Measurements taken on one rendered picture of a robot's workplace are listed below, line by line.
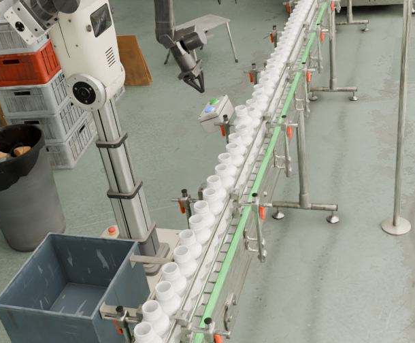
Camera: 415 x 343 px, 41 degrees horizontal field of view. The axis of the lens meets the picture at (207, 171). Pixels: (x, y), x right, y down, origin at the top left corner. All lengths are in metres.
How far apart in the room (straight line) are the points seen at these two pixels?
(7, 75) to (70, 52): 1.89
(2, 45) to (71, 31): 1.84
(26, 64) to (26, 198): 1.02
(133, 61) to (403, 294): 3.23
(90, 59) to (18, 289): 0.84
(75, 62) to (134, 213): 0.72
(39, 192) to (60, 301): 1.39
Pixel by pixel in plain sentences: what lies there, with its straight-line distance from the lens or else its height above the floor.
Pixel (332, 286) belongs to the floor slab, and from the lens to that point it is 2.81.
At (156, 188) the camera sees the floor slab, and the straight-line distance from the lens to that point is 3.65.
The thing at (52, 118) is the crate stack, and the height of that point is 0.42.
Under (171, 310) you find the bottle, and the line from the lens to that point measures 1.22.
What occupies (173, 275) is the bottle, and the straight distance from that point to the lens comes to 1.24.
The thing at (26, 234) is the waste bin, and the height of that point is 0.14.
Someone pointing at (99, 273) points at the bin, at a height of 0.80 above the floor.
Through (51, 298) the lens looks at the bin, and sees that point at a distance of 1.91.
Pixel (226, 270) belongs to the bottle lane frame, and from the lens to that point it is 1.48.
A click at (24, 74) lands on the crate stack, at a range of 3.88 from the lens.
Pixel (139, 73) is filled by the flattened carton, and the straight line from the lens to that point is 5.13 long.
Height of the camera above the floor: 1.99
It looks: 32 degrees down
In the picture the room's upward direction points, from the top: 10 degrees counter-clockwise
